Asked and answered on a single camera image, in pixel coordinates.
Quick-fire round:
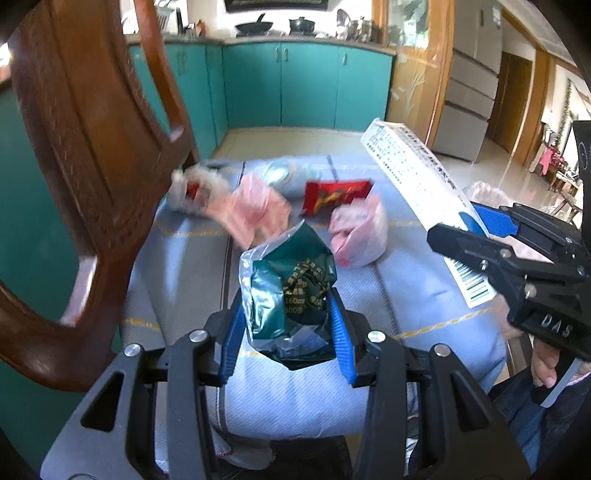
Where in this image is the wooden framed glass door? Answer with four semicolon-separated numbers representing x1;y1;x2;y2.
372;0;455;153

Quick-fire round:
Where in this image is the steel stock pot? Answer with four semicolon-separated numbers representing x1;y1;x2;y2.
346;16;372;42

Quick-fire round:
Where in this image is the black range hood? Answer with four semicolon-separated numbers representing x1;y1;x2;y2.
225;0;331;12

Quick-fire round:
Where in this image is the green foil bag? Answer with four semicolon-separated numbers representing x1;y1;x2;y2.
239;220;339;370

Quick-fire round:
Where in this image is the pink hanging cloth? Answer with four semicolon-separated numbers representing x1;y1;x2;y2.
538;145;566;176

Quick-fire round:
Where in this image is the black wok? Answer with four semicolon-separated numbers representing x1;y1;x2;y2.
235;14;273;37

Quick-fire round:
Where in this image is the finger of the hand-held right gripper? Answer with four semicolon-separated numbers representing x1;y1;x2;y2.
426;223;587;296
475;203;591;259

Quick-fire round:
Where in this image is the carved wooden chair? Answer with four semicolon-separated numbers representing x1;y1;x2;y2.
0;0;199;393

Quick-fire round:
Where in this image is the person's leg in jeans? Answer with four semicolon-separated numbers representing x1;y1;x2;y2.
489;369;591;480

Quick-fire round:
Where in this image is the red snack wrapper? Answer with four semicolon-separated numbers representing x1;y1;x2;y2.
299;179;374;217

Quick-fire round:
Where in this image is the person's right hand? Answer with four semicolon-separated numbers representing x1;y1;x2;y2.
530;342;562;388

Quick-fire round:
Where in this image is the brown wooden door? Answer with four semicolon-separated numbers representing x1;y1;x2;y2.
487;52;534;153

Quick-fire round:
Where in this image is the green vine garland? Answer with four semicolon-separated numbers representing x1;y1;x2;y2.
556;78;573;148

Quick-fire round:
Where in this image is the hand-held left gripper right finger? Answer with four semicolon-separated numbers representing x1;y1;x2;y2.
329;285;532;480

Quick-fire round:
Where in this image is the pink plastic bag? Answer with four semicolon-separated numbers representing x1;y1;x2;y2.
329;194;389;268

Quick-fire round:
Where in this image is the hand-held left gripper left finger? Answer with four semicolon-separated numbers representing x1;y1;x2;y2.
39;288;245;480

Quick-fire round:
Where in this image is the white printed carton box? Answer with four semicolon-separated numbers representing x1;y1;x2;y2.
360;117;497;309

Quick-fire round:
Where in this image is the white red wrapper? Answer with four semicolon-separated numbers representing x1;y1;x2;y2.
168;164;232;215

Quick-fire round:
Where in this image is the pink paper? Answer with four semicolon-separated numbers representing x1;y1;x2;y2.
205;173;291;250

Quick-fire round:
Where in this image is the pink plastic wastebasket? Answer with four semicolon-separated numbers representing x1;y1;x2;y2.
462;180;513;210

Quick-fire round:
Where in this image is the silver refrigerator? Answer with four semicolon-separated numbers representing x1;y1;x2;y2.
431;0;504;162

